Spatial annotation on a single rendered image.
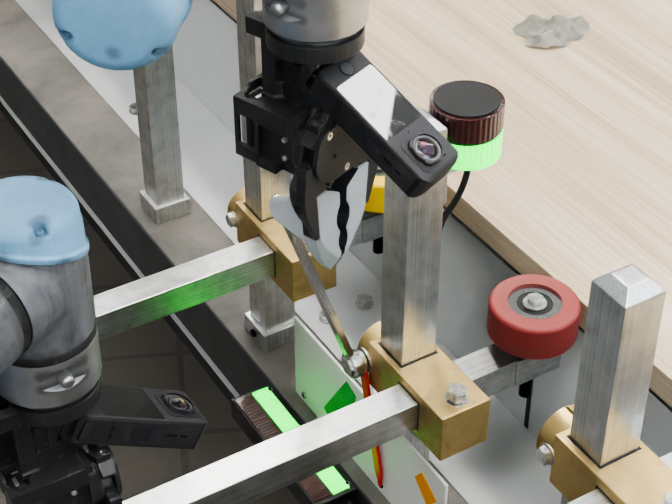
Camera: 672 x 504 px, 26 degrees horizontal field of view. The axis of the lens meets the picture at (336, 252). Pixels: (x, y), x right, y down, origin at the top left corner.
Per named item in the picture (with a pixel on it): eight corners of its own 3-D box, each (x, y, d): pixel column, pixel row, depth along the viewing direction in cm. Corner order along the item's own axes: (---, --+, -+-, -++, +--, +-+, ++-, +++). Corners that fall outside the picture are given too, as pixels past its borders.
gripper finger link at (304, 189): (326, 213, 113) (326, 119, 108) (344, 221, 112) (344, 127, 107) (287, 242, 110) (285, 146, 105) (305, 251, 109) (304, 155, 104)
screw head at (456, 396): (453, 410, 121) (454, 400, 121) (439, 395, 123) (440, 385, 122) (474, 401, 122) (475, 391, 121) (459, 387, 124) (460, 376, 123)
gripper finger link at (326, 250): (285, 243, 118) (283, 148, 112) (343, 271, 115) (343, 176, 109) (260, 261, 116) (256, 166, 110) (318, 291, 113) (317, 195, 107)
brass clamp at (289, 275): (287, 305, 140) (286, 264, 137) (222, 233, 149) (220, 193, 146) (342, 284, 143) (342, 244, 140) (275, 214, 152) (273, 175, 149)
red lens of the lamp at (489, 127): (456, 152, 113) (457, 128, 111) (413, 116, 117) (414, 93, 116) (518, 130, 115) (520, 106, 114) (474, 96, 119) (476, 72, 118)
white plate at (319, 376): (438, 564, 130) (443, 487, 124) (293, 392, 148) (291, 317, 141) (443, 561, 130) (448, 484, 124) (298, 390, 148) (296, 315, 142)
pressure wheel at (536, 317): (516, 436, 129) (526, 338, 122) (464, 383, 135) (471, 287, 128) (586, 403, 133) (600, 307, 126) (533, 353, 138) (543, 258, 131)
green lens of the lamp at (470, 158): (454, 178, 114) (456, 155, 113) (412, 142, 118) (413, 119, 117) (516, 156, 117) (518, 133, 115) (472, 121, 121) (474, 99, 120)
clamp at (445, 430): (439, 463, 123) (442, 420, 120) (355, 370, 133) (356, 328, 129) (493, 438, 126) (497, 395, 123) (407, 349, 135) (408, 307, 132)
